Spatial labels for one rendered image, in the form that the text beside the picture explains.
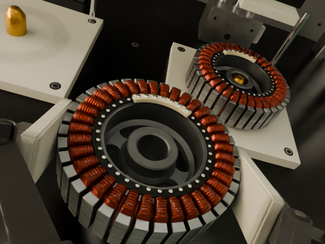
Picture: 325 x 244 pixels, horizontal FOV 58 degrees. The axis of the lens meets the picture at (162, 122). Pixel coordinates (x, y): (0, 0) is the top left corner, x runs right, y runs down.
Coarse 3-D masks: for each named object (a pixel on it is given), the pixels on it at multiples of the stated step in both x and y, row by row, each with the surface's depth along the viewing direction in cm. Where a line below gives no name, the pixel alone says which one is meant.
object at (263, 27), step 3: (261, 27) 41; (264, 27) 42; (261, 30) 42; (264, 30) 42; (258, 33) 42; (261, 33) 42; (258, 36) 42; (255, 39) 43; (258, 39) 43; (252, 42) 43; (255, 42) 43; (252, 45) 44
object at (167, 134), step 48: (96, 96) 18; (144, 96) 19; (192, 96) 22; (96, 144) 16; (144, 144) 20; (192, 144) 20; (96, 192) 14; (144, 192) 15; (192, 192) 16; (144, 240) 16; (192, 240) 17
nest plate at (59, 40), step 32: (0, 0) 34; (32, 0) 35; (0, 32) 30; (32, 32) 31; (64, 32) 33; (96, 32) 35; (0, 64) 27; (32, 64) 28; (64, 64) 30; (32, 96) 27; (64, 96) 27
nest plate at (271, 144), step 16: (176, 48) 37; (192, 48) 38; (176, 64) 35; (176, 80) 33; (272, 128) 32; (288, 128) 33; (240, 144) 29; (256, 144) 30; (272, 144) 31; (288, 144) 31; (272, 160) 30; (288, 160) 30
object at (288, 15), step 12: (240, 0) 29; (252, 0) 28; (264, 0) 29; (276, 0) 30; (288, 0) 30; (300, 0) 30; (264, 12) 29; (276, 12) 29; (288, 12) 29; (288, 24) 30
